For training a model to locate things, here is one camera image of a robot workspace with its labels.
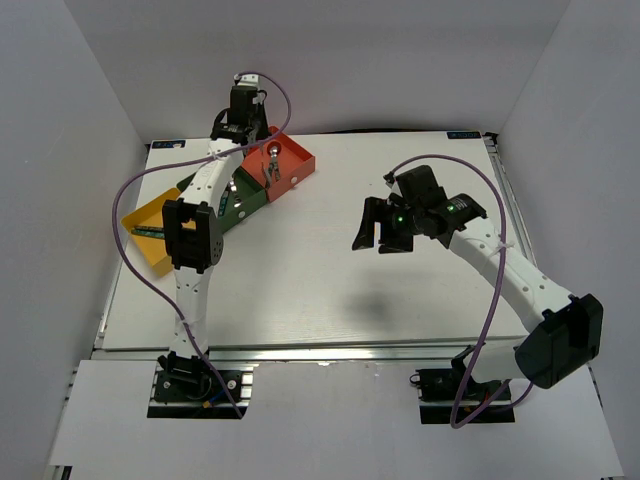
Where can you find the green handled knife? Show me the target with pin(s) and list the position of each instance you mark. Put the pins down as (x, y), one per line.
(153, 232)

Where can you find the blue table label sticker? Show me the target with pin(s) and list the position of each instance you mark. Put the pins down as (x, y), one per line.
(461, 135)

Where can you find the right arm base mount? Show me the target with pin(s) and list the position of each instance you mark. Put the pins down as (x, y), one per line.
(437, 389)

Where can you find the green handled spoon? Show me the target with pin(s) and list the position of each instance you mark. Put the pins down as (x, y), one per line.
(275, 168)

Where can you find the pink handled fork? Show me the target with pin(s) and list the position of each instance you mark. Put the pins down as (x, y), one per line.
(222, 204)

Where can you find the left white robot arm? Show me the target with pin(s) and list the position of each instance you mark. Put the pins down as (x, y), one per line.
(190, 334)

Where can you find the pink handled spoon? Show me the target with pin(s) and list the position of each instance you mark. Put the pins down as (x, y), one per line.
(265, 168)

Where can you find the silver fork bent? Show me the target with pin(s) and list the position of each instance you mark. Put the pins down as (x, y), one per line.
(237, 201)

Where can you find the green tray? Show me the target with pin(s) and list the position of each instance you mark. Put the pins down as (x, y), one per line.
(242, 197)

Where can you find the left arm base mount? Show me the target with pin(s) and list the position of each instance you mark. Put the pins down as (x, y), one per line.
(186, 388)

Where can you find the yellow tray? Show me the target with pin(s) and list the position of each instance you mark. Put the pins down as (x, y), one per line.
(178, 230)

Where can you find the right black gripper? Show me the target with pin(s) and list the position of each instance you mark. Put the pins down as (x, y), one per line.
(378, 210)

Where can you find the red tray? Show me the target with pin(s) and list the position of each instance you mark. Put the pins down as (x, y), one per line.
(295, 164)

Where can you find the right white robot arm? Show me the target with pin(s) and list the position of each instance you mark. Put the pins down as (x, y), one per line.
(564, 330)

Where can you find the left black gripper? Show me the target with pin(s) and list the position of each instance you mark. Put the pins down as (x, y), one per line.
(264, 132)

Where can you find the aluminium table frame rail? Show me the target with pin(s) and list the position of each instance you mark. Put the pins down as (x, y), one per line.
(403, 351)

